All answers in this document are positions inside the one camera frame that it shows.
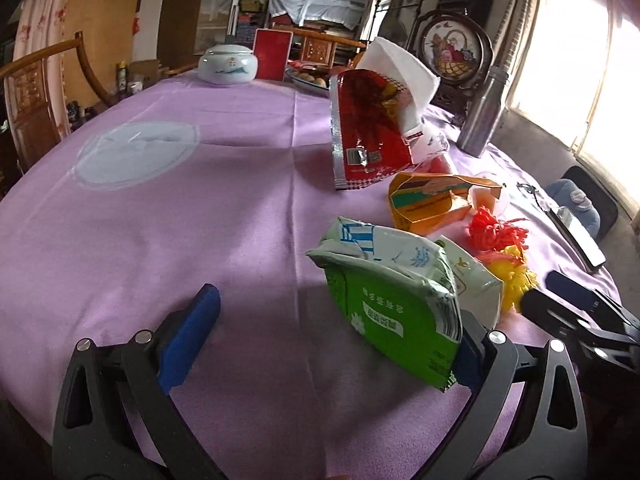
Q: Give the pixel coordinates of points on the spray can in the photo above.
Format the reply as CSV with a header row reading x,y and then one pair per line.
x,y
121,76

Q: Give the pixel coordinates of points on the pale green soft packet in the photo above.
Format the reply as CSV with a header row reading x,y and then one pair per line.
x,y
477,285

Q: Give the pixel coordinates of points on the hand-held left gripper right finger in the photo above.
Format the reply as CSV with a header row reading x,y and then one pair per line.
x,y
470,365

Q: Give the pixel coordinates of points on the green white paper packet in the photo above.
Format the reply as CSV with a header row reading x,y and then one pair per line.
x,y
380,300

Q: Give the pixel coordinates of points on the clear capsule with red filling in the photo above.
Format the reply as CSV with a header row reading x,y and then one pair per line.
x,y
440,166

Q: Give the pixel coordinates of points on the clear capsule with orange filling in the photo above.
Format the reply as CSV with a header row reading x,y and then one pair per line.
x,y
495,186

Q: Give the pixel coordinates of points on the white ceramic jar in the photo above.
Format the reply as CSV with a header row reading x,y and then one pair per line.
x,y
227,65

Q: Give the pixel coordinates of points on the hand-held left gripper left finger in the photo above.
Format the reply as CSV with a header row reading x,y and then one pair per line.
x,y
192,340

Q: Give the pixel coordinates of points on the orange cardboard box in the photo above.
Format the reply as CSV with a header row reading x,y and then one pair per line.
x,y
425,205

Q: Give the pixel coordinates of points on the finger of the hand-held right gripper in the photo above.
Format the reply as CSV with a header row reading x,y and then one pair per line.
x,y
550,312
575,292

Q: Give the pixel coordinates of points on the white paper napkin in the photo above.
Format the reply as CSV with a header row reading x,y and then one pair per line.
x,y
400,62

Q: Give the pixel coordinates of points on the curved wooden chair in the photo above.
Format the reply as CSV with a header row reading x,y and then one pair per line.
x,y
32,100

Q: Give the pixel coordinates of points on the round decorative screen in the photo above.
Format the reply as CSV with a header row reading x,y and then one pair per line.
x,y
452,50

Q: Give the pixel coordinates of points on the beige window curtain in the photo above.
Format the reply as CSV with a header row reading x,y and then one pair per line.
x,y
520,15

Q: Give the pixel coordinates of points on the red rectangular box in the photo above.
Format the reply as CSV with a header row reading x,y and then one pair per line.
x,y
271,55

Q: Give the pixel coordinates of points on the blue fruit plate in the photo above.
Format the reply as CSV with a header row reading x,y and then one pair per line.
x,y
307,84

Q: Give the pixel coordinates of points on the red foil snack bag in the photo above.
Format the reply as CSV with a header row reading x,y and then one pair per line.
x,y
367,125

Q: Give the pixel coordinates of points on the steel water bottle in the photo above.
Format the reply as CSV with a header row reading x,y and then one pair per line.
x,y
481,115

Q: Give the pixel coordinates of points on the carved wooden chair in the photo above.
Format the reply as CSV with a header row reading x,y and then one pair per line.
x,y
317,50

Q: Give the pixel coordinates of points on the black chair with blue cushion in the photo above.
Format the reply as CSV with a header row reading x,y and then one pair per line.
x,y
575,200

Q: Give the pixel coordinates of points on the white dust sheet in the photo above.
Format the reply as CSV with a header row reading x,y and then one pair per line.
x,y
315,7

